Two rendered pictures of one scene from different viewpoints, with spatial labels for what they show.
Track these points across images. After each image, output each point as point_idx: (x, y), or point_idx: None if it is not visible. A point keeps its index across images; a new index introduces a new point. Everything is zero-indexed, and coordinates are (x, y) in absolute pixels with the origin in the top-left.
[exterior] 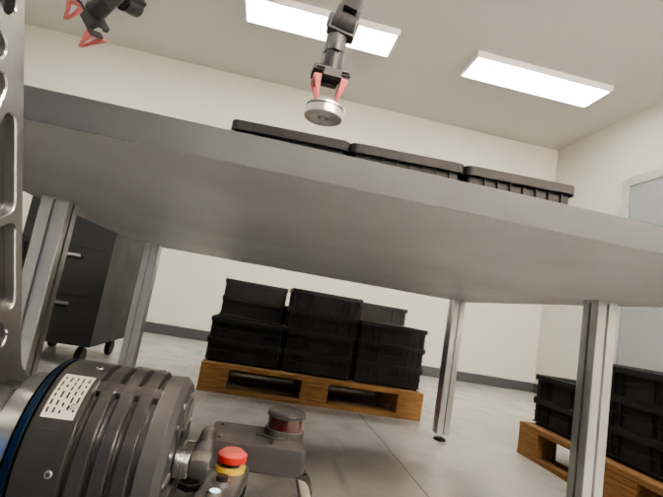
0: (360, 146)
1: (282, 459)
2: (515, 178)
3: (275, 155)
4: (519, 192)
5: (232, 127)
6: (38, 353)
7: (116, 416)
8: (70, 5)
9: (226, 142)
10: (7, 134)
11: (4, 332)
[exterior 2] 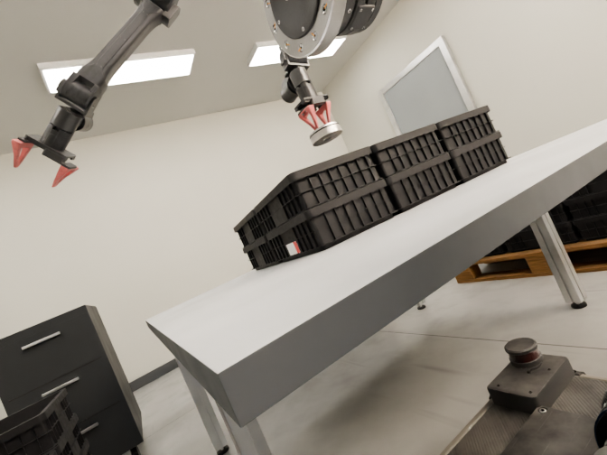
0: (378, 144)
1: (564, 372)
2: (462, 116)
3: (581, 171)
4: (467, 125)
5: (292, 181)
6: None
7: None
8: (20, 150)
9: (563, 181)
10: None
11: None
